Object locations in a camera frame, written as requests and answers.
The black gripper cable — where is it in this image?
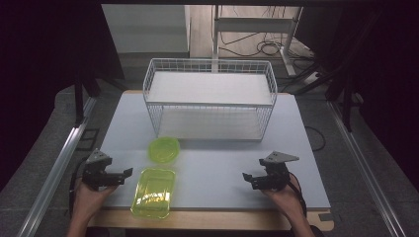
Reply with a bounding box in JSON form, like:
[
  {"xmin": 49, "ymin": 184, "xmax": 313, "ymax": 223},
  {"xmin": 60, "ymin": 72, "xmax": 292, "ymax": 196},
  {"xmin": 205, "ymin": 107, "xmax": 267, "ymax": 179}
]
[
  {"xmin": 68, "ymin": 157, "xmax": 89, "ymax": 219},
  {"xmin": 286, "ymin": 172, "xmax": 308, "ymax": 219}
]

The aluminium rail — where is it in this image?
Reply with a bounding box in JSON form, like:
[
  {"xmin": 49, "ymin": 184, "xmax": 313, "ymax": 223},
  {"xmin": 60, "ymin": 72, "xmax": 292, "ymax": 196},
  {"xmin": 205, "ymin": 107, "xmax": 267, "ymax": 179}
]
[
  {"xmin": 16, "ymin": 96, "xmax": 99, "ymax": 237},
  {"xmin": 326, "ymin": 100, "xmax": 409, "ymax": 237}
]

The green round plastic bowl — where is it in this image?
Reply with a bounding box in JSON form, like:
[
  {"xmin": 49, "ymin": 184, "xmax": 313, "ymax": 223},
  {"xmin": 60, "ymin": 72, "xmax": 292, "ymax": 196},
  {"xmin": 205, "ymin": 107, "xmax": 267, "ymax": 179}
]
[{"xmin": 146, "ymin": 136, "xmax": 182, "ymax": 165}]

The white desk frame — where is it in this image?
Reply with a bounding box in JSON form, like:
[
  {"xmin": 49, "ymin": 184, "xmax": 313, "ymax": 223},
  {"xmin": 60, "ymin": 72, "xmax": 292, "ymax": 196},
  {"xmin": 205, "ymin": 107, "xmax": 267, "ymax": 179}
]
[{"xmin": 211, "ymin": 4, "xmax": 304, "ymax": 78}]

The white power strip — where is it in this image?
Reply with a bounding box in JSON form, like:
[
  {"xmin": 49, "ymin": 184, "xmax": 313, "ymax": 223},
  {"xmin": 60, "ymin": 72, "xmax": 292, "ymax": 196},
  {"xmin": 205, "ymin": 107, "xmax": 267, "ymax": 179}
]
[{"xmin": 301, "ymin": 70, "xmax": 321, "ymax": 87}]

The white wire shelf rack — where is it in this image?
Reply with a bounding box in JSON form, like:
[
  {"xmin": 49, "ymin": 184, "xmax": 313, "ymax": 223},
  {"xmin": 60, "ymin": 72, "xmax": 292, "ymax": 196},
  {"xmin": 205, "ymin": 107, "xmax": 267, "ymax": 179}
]
[{"xmin": 142, "ymin": 57, "xmax": 279, "ymax": 143}]

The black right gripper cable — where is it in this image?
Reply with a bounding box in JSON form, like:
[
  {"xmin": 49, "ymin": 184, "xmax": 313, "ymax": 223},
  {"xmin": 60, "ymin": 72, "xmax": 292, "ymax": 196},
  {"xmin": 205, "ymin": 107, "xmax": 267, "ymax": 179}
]
[{"xmin": 286, "ymin": 172, "xmax": 308, "ymax": 219}]

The bundle of black floor cables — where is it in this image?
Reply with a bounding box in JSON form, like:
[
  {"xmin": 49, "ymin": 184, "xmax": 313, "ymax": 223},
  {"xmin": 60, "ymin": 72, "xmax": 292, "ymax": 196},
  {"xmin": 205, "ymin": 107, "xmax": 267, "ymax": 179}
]
[{"xmin": 218, "ymin": 5, "xmax": 315, "ymax": 59}]

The person's right hand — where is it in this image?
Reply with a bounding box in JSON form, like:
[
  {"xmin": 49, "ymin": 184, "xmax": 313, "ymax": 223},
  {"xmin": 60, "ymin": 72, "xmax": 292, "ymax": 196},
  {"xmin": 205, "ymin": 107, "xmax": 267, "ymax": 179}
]
[{"xmin": 259, "ymin": 180, "xmax": 306, "ymax": 223}]

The person's left hand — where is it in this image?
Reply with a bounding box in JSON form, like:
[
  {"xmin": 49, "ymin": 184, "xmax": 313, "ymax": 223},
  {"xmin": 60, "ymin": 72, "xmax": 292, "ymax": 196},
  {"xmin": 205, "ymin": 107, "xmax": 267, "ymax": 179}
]
[{"xmin": 72, "ymin": 178, "xmax": 118, "ymax": 225}]

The white cabinet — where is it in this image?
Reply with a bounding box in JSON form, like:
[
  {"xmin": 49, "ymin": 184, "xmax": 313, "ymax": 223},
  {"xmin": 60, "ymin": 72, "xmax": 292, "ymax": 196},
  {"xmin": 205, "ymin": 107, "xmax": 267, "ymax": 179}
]
[{"xmin": 101, "ymin": 3, "xmax": 192, "ymax": 55}]

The black metal stand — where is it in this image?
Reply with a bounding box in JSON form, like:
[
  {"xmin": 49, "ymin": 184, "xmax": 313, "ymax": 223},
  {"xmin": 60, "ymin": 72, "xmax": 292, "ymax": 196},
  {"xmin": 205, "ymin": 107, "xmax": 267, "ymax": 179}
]
[
  {"xmin": 73, "ymin": 63, "xmax": 103, "ymax": 128},
  {"xmin": 324, "ymin": 63, "xmax": 365, "ymax": 133}
]

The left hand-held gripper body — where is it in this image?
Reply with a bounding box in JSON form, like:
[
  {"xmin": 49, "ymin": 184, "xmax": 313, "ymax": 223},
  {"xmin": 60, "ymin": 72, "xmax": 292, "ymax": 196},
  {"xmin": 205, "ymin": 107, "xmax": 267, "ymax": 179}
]
[{"xmin": 81, "ymin": 148, "xmax": 114, "ymax": 193}]

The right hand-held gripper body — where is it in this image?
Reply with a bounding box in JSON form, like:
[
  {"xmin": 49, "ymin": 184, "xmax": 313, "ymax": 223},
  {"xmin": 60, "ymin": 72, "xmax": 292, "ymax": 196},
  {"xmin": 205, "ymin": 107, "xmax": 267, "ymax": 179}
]
[{"xmin": 259, "ymin": 150, "xmax": 300, "ymax": 193}]

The green rectangular plastic container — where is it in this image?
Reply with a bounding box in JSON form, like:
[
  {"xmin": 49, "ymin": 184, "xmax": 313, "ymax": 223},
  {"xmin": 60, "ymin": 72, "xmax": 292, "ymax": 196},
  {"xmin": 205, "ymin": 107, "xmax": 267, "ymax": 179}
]
[{"xmin": 129, "ymin": 167, "xmax": 177, "ymax": 220}]

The black floor cable loop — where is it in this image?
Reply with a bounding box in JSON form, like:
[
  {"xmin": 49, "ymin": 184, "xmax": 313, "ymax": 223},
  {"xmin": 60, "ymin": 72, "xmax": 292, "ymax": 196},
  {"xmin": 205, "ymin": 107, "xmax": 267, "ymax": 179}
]
[{"xmin": 304, "ymin": 125, "xmax": 327, "ymax": 153}]

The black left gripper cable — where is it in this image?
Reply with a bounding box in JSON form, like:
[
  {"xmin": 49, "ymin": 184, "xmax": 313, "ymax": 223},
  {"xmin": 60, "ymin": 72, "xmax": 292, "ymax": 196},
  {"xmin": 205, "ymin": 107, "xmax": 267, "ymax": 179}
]
[{"xmin": 68, "ymin": 157, "xmax": 89, "ymax": 219}]

